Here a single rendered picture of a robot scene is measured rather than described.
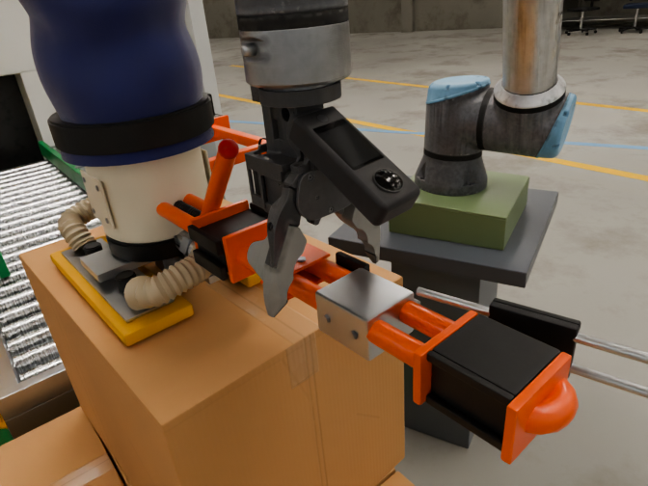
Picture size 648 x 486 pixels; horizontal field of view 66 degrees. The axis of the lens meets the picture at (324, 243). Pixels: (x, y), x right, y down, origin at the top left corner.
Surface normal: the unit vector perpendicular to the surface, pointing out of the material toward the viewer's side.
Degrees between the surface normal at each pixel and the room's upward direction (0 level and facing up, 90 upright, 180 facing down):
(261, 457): 90
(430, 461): 0
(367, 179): 30
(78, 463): 0
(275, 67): 90
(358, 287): 0
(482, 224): 90
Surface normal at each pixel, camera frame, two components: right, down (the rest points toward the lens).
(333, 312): -0.75, 0.36
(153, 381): -0.08, -0.88
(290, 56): 0.03, 0.46
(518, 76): -0.56, 0.69
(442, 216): -0.49, 0.43
